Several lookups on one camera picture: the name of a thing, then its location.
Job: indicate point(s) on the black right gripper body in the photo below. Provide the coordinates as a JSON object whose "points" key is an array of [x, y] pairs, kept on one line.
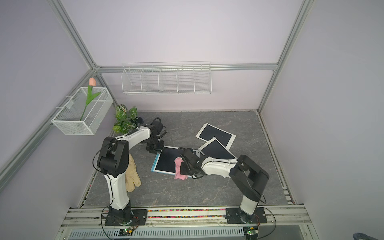
{"points": [[185, 170]]}

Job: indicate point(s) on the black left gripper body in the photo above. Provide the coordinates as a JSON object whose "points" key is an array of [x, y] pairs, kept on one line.
{"points": [[154, 146]]}

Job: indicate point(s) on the pink microfiber cloth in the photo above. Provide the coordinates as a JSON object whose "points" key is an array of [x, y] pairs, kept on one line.
{"points": [[178, 175]]}

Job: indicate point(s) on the large blue drawing tablet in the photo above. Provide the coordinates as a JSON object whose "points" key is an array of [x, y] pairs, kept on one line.
{"points": [[165, 161]]}

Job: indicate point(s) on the white drawing tablet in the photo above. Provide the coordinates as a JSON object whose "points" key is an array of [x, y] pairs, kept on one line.
{"points": [[208, 132], [215, 149]]}

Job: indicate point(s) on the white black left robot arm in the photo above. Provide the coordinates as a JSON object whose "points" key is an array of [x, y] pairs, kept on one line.
{"points": [[113, 162]]}

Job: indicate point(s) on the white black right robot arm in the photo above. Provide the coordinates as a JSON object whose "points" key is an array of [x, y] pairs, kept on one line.
{"points": [[248, 176]]}

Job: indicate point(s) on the green potted plant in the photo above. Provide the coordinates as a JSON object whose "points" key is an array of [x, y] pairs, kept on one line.
{"points": [[126, 119]]}

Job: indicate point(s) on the beige cloth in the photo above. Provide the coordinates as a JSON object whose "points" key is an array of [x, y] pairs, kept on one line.
{"points": [[132, 178]]}

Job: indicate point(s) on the white ventilation grille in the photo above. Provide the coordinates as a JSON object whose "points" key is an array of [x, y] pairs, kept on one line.
{"points": [[155, 233]]}

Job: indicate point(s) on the pink artificial tulip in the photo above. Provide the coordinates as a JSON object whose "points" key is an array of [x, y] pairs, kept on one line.
{"points": [[90, 96]]}

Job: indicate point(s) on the white mesh side basket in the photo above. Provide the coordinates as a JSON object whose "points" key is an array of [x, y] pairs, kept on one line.
{"points": [[67, 120]]}

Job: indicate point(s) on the white wire wall basket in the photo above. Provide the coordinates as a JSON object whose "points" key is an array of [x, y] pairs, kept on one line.
{"points": [[167, 78]]}

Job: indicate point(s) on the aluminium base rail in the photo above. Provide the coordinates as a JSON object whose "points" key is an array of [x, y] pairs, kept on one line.
{"points": [[220, 216]]}

